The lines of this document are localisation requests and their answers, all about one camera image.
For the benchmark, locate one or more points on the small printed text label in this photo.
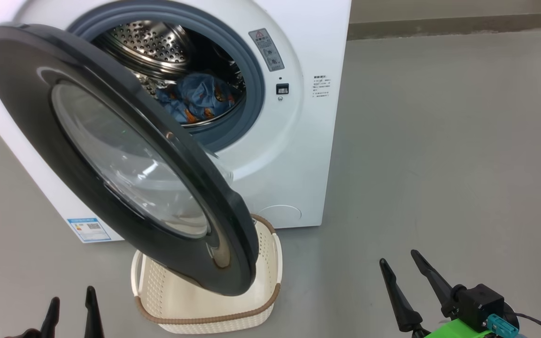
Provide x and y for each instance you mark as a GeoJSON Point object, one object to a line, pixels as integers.
{"type": "Point", "coordinates": [322, 86]}

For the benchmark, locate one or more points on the blue energy label sticker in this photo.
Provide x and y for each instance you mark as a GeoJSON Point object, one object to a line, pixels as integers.
{"type": "Point", "coordinates": [88, 230]}

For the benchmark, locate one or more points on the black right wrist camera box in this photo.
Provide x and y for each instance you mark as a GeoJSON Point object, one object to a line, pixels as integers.
{"type": "Point", "coordinates": [479, 303]}

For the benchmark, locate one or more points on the grey warning sticker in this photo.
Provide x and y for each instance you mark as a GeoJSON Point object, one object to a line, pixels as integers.
{"type": "Point", "coordinates": [266, 49]}

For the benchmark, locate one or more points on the grey skirting board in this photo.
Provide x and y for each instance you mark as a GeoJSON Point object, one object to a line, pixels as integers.
{"type": "Point", "coordinates": [463, 26]}

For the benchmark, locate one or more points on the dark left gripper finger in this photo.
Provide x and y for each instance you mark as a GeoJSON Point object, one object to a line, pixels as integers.
{"type": "Point", "coordinates": [50, 324]}
{"type": "Point", "coordinates": [93, 319]}

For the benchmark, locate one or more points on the dark round washing machine door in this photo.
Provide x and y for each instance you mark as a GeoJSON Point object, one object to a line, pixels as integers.
{"type": "Point", "coordinates": [40, 122]}

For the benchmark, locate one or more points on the steel perforated drum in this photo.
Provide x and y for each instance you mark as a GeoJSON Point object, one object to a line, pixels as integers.
{"type": "Point", "coordinates": [153, 42]}

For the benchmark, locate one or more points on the blue bear-print garment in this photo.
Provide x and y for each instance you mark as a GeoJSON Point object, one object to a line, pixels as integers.
{"type": "Point", "coordinates": [176, 109]}
{"type": "Point", "coordinates": [204, 91]}

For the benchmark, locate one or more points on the black door lock slot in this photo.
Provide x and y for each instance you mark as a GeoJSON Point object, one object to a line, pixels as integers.
{"type": "Point", "coordinates": [282, 88]}

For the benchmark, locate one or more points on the white washing machine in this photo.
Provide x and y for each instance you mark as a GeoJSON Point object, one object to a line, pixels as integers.
{"type": "Point", "coordinates": [298, 155]}

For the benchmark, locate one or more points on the round filter cover panel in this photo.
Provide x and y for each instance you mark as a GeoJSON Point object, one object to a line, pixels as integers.
{"type": "Point", "coordinates": [282, 216]}

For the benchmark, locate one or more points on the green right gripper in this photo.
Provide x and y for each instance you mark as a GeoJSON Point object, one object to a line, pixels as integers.
{"type": "Point", "coordinates": [458, 331]}

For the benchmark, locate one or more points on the cream laundry basket brown rim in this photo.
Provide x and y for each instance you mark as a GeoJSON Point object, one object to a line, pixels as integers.
{"type": "Point", "coordinates": [261, 277]}

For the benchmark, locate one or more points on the grey rubber door gasket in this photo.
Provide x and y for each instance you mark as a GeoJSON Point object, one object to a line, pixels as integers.
{"type": "Point", "coordinates": [254, 94]}

